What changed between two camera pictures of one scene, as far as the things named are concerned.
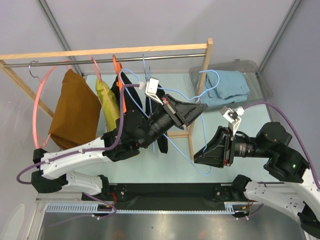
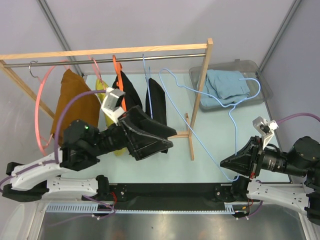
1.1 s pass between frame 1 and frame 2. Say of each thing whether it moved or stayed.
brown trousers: stayed
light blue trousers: stayed
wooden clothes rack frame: stayed
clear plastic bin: stayed
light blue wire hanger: moved
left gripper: moved
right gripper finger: moved
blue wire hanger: stayed
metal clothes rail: stayed
